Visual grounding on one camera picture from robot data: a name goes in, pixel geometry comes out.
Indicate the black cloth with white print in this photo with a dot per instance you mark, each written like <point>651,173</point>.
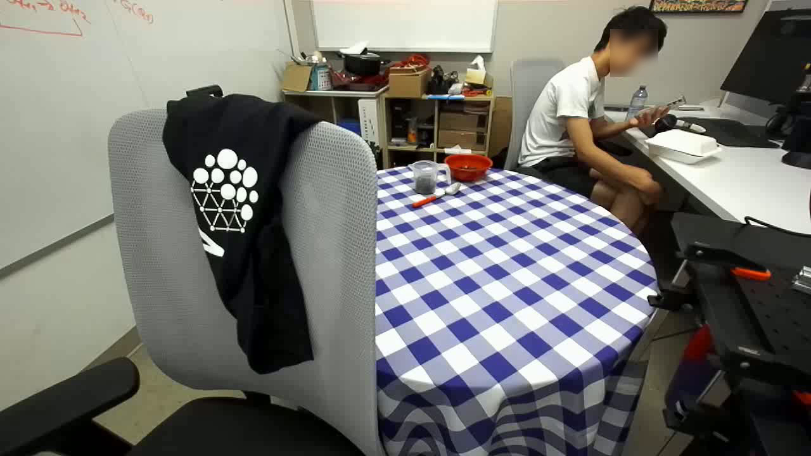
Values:
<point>254,294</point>

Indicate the framed picture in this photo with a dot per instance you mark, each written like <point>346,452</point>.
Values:
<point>698,7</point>

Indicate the red bowl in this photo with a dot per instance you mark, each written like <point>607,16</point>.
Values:
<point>466,165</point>

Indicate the red marker pen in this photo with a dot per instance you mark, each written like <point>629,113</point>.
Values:
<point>427,202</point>

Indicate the black computer monitor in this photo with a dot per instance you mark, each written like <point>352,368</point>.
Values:
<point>773,60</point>

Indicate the small cardboard box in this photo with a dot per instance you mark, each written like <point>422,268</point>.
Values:
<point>408,84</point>
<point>297,80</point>

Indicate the white wall mounted board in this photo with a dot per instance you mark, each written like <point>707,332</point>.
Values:
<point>406,26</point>

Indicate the blue white checkered tablecloth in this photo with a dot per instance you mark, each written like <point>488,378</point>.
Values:
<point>507,294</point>

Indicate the white foam container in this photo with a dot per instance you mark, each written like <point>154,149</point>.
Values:
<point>681,146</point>

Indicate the black cooking pot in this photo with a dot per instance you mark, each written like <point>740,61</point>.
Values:
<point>363,65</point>

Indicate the clear plastic cup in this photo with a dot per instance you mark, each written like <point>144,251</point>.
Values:
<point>423,178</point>

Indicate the white desk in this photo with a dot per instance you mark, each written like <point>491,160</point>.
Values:
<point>742,187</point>

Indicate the large cardboard box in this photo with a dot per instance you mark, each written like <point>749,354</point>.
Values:
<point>460,127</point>

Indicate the tissue box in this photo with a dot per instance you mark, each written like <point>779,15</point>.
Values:
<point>477,72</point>

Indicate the wooden shelf unit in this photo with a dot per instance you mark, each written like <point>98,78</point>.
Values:
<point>406,127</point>

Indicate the person in white shirt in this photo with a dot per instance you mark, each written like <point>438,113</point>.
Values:
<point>561,110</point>

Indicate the grey office chair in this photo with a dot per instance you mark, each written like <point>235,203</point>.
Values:
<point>337,255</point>

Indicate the black keyboard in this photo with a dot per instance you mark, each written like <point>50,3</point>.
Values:
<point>731,134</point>

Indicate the clear water bottle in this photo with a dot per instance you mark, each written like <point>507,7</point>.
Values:
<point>636,103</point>

